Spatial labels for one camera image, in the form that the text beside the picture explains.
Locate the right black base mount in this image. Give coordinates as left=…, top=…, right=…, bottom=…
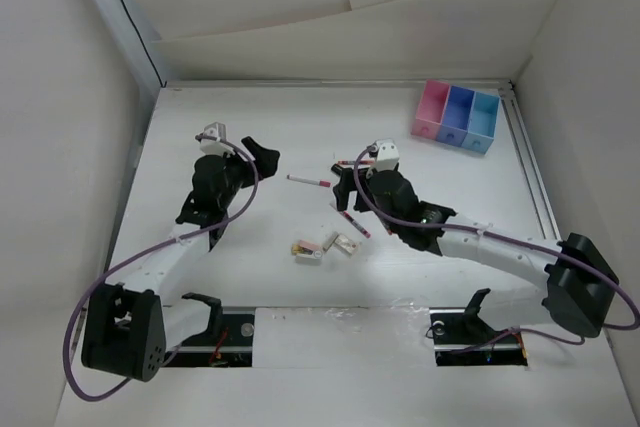
left=425, top=288, right=528, bottom=367

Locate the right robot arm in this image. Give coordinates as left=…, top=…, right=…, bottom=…
left=331, top=165, right=619, bottom=338

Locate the white pen pink cap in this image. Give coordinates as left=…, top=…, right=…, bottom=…
left=286, top=174, right=332, bottom=188

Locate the grey eraser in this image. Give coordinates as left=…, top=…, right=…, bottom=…
left=323, top=232, right=339, bottom=251

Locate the white boxed eraser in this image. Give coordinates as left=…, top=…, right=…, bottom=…
left=334, top=234, right=359, bottom=257

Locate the pink container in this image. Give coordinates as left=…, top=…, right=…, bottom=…
left=411, top=80, right=451, bottom=140

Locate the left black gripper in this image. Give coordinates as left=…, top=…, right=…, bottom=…
left=217, top=138, right=278, bottom=209

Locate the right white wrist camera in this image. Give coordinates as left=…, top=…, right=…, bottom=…
left=366, top=139, right=400, bottom=179

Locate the red pen clear cap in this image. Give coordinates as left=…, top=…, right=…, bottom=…
left=339, top=211, right=371, bottom=239

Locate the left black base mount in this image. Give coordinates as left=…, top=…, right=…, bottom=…
left=162, top=293, right=256, bottom=368

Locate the dark red pen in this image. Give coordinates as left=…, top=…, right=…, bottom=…
left=336, top=160, right=374, bottom=166

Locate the aluminium frame rail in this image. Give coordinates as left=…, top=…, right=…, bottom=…
left=498, top=81, right=561, bottom=240

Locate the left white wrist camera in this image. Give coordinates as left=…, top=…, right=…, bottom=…
left=196, top=122, right=234, bottom=157

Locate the yellow eraser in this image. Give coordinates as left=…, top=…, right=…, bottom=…
left=291, top=244, right=306, bottom=255

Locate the white eraser pink sleeve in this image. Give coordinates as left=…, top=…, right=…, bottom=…
left=294, top=244, right=324, bottom=264

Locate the light blue container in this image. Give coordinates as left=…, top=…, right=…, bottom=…
left=462, top=92, right=501, bottom=154

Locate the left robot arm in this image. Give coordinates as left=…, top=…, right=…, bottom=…
left=81, top=132, right=280, bottom=382

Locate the purple container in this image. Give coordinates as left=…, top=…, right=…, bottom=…
left=436, top=86, right=475, bottom=147

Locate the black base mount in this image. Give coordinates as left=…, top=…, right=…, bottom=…
left=162, top=293, right=256, bottom=368
left=425, top=288, right=528, bottom=367

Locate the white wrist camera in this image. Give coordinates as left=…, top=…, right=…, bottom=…
left=196, top=122, right=234, bottom=157
left=366, top=139, right=400, bottom=179

